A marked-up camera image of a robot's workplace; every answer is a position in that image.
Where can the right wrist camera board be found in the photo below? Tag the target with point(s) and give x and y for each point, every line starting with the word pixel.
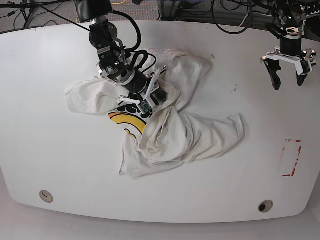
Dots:
pixel 144 107

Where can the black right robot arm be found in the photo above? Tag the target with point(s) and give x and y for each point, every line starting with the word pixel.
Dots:
pixel 117 63

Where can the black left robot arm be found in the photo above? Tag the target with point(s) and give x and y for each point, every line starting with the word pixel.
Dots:
pixel 289 20

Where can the left table cable grommet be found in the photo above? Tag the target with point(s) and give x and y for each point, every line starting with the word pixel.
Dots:
pixel 46 196

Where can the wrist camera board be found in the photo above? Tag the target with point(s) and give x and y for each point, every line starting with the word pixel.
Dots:
pixel 144 107
pixel 306 67

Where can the aluminium frame rack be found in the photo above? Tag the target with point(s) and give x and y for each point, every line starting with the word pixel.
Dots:
pixel 233 17

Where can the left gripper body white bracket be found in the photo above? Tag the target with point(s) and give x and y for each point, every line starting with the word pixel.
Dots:
pixel 290 51

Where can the black tripod stand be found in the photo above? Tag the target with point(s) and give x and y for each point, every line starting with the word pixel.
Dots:
pixel 26 9

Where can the white power strip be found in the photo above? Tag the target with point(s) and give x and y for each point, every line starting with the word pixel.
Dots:
pixel 308 13

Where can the white graphic T-shirt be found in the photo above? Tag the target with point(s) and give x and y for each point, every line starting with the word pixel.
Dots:
pixel 167 137

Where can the table cable grommet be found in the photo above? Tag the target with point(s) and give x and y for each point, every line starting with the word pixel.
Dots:
pixel 46 196
pixel 265 206

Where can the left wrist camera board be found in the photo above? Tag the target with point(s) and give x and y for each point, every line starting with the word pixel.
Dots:
pixel 306 67

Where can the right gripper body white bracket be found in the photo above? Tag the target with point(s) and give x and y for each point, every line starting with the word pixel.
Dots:
pixel 141 87

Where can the right table cable grommet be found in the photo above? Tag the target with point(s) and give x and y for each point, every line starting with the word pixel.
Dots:
pixel 265 206

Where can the red tape rectangle marking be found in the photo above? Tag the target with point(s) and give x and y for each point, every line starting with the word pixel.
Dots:
pixel 289 157

